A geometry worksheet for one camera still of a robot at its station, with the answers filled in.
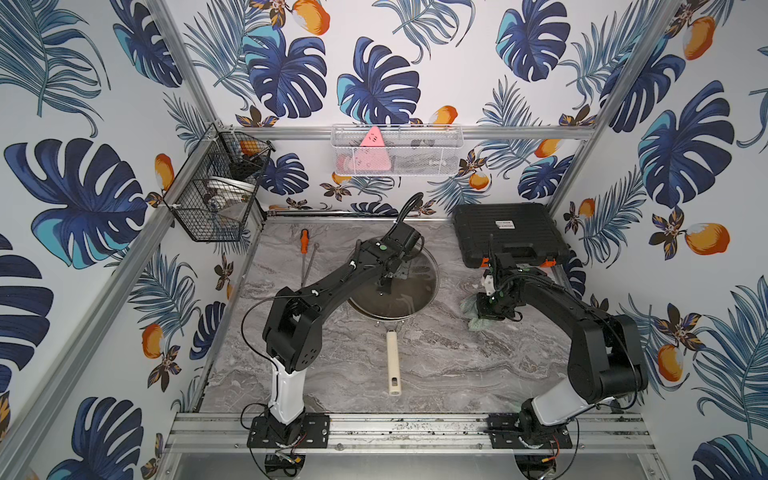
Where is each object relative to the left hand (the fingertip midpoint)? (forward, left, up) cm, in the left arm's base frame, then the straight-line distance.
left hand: (395, 258), depth 88 cm
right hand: (-10, -28, -12) cm, 32 cm away
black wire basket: (+7, +52, +14) cm, 54 cm away
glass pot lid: (-4, -5, -14) cm, 15 cm away
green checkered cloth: (-9, -23, -10) cm, 27 cm away
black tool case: (+25, -47, -10) cm, 54 cm away
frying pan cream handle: (-31, -1, -6) cm, 31 cm away
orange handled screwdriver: (+17, +35, -17) cm, 42 cm away
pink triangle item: (+25, +9, +19) cm, 32 cm away
